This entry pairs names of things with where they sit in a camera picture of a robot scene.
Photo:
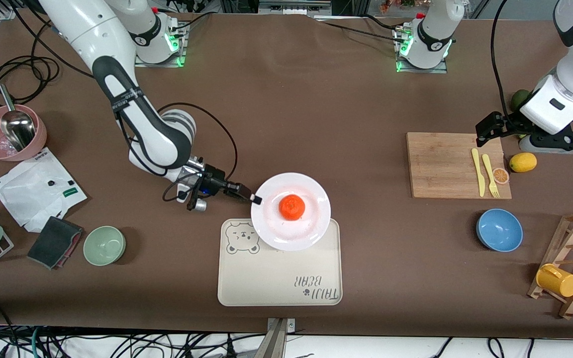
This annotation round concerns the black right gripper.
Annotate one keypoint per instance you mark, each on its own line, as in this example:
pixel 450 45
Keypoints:
pixel 215 177

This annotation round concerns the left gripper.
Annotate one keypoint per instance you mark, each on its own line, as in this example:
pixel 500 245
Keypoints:
pixel 509 123

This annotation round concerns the orange fruit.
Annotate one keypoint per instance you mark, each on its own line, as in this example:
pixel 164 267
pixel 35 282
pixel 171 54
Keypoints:
pixel 292 207

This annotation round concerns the white round plate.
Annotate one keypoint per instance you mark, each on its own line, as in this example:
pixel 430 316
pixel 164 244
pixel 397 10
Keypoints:
pixel 311 219

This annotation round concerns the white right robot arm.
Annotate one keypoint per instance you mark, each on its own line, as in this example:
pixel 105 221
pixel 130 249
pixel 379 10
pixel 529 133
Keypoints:
pixel 92 30

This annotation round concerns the green lime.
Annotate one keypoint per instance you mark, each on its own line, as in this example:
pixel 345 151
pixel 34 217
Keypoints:
pixel 518 99

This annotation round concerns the yellow plastic fork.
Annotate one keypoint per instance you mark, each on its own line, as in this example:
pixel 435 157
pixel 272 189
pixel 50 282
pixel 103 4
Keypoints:
pixel 488 169

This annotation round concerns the toy orange slice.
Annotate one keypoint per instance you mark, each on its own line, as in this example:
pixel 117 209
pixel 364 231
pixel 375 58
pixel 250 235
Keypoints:
pixel 501 176

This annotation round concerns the yellow plastic knife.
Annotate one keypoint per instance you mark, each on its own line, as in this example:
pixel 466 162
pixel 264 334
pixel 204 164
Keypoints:
pixel 478 174

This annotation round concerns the bamboo cutting board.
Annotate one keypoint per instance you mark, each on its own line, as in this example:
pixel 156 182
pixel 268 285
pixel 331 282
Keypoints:
pixel 440 166

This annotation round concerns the beige bear print tray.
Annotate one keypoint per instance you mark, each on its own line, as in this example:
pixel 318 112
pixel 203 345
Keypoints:
pixel 276 278

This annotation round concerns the blue bowl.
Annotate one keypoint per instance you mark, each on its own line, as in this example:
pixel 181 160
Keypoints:
pixel 499 230

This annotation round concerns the pale green bowl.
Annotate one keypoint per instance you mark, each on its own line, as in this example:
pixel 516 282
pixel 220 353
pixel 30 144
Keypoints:
pixel 104 245

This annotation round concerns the yellow plastic cup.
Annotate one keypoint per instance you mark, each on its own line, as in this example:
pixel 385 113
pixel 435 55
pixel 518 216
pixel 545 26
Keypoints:
pixel 557 281

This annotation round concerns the grey folded cloth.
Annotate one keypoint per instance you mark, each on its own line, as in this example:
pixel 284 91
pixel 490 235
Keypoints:
pixel 52 242

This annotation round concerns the white plastic bag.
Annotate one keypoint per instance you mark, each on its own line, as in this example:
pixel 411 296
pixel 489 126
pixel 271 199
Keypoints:
pixel 28 194

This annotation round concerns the metal scoop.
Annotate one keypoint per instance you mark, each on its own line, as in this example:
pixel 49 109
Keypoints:
pixel 18 129

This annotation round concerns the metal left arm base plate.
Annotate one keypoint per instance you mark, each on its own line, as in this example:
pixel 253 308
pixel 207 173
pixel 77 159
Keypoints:
pixel 423 70

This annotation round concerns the metal table edge bracket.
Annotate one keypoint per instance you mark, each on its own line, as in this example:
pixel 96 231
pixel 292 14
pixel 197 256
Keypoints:
pixel 276 338

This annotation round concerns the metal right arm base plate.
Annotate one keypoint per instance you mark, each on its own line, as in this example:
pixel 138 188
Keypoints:
pixel 159 62

